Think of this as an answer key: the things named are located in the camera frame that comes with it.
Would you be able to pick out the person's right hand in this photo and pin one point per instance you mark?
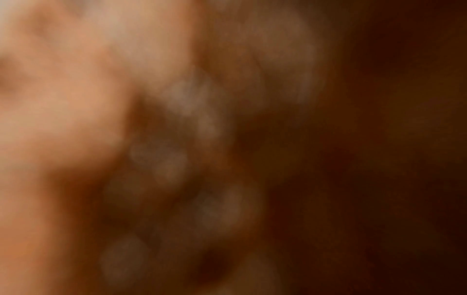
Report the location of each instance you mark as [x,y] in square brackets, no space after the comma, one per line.
[51,115]

